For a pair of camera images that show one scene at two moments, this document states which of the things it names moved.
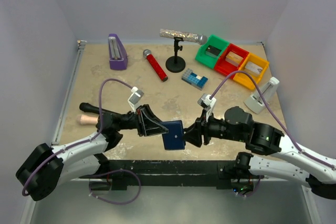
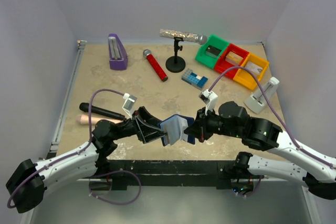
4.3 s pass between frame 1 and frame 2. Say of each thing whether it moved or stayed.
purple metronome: stayed
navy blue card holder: moved
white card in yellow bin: stayed
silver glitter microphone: stayed
